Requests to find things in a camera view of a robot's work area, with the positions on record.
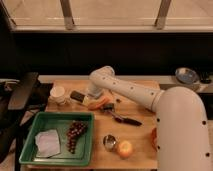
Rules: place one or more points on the black rectangular eraser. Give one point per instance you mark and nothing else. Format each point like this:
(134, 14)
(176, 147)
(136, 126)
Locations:
(83, 99)

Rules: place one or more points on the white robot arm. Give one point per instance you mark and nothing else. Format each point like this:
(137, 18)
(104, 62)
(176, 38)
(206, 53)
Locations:
(183, 142)

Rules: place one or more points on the orange carrot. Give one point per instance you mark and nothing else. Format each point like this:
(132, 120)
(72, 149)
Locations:
(97, 104)

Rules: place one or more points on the white paper cup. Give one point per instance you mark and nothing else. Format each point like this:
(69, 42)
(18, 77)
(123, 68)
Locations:
(57, 94)

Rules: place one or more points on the dark red grape bunch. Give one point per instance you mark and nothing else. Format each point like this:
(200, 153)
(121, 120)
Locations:
(75, 131)

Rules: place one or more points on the small metal cup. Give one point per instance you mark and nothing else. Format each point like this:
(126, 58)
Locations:
(109, 142)

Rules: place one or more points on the yellow red apple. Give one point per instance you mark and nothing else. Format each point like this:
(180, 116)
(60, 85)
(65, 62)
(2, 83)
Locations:
(124, 149)

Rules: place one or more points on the green plastic tray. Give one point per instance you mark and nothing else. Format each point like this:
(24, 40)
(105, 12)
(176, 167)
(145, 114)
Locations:
(59, 139)

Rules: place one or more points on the orange red bowl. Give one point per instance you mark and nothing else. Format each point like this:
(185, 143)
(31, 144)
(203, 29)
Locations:
(154, 138)

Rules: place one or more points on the metal bowl on ledge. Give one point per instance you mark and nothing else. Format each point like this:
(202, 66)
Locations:
(186, 75)

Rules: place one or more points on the white folded cloth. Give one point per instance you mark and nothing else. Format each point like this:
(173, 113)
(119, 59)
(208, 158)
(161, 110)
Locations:
(48, 143)

